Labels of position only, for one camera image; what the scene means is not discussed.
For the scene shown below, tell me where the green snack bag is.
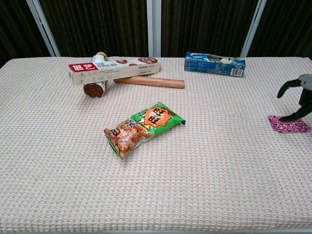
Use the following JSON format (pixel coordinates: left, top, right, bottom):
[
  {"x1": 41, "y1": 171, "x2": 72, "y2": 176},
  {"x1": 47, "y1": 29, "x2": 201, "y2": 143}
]
[{"x1": 104, "y1": 101, "x2": 186, "y2": 159}]

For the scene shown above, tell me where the magenta patterned packet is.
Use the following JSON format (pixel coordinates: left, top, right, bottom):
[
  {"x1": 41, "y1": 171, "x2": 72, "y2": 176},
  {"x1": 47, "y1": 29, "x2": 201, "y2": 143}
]
[{"x1": 267, "y1": 114, "x2": 312, "y2": 134}]

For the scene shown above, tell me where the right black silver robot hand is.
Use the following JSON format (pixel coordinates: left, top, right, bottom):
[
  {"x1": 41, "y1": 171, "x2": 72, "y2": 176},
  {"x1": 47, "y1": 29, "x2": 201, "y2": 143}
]
[{"x1": 277, "y1": 73, "x2": 312, "y2": 122}]

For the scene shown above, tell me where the pink woven table cloth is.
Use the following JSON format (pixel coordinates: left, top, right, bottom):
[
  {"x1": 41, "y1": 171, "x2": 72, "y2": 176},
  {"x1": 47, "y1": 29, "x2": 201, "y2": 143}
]
[{"x1": 0, "y1": 56, "x2": 312, "y2": 232}]

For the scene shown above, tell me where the long white box red label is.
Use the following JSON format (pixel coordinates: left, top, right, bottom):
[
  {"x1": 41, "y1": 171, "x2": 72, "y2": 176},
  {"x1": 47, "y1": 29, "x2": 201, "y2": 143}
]
[{"x1": 68, "y1": 57, "x2": 162, "y2": 86}]

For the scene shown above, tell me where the blue cookie box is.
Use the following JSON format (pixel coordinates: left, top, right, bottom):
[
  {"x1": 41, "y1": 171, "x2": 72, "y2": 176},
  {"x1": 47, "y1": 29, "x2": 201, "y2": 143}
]
[{"x1": 184, "y1": 51, "x2": 246, "y2": 78}]

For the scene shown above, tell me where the white bottle tan cap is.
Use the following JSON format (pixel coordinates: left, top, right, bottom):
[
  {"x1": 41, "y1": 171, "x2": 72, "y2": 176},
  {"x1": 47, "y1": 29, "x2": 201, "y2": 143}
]
[{"x1": 82, "y1": 51, "x2": 109, "y2": 99}]

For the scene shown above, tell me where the dark brown curtain panel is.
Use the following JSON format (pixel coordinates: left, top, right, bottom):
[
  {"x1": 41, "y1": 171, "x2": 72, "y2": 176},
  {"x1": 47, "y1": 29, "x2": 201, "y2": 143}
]
[
  {"x1": 160, "y1": 0, "x2": 259, "y2": 59},
  {"x1": 0, "y1": 0, "x2": 53, "y2": 68},
  {"x1": 248, "y1": 0, "x2": 312, "y2": 59},
  {"x1": 39, "y1": 0, "x2": 149, "y2": 58}
]

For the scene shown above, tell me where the white partition post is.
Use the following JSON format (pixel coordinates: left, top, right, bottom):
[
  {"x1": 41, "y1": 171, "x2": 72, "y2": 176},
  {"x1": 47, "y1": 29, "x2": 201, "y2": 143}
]
[
  {"x1": 240, "y1": 0, "x2": 268, "y2": 58},
  {"x1": 25, "y1": 0, "x2": 61, "y2": 58},
  {"x1": 146, "y1": 0, "x2": 162, "y2": 58}
]

